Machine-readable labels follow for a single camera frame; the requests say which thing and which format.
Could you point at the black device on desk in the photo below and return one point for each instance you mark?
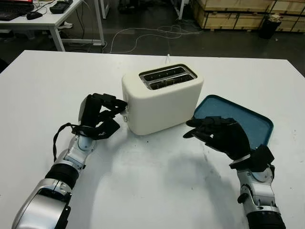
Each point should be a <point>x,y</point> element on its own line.
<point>59,7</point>

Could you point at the black trash bin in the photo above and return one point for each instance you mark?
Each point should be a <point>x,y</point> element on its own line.
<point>269,28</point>

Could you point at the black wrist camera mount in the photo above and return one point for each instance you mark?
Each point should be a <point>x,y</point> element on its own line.
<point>262,157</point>
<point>107,128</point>

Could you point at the black keyboard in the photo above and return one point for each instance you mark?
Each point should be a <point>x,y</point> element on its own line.
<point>12,12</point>

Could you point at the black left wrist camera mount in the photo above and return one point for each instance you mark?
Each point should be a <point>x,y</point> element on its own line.
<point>107,128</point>

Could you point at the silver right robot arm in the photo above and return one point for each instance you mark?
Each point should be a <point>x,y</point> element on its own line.
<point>259,190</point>

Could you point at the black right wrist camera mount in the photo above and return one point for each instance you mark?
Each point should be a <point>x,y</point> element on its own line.
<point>262,157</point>

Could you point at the white office desk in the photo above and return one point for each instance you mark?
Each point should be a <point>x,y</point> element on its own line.
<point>35,22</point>

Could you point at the white shoes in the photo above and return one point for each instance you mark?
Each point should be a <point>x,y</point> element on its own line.
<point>65,25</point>

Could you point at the wooden crate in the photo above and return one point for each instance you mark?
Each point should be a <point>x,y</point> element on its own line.
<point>226,16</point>

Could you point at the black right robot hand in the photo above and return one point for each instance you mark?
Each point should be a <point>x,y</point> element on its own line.
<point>228,138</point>

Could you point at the black computer mouse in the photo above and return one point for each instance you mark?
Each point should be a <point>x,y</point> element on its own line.
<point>34,15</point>

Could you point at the blue rectangular tray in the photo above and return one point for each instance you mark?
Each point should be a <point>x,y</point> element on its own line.
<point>250,124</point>

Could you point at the cream white two-slot toaster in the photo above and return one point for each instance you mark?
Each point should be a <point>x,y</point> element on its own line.
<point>162,109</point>

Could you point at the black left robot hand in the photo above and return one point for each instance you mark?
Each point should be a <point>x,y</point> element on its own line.
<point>91,112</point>

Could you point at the white table frame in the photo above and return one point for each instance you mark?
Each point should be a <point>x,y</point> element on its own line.
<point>104,9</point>

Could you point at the silver toaster knob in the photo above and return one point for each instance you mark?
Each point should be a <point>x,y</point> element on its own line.
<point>125,118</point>

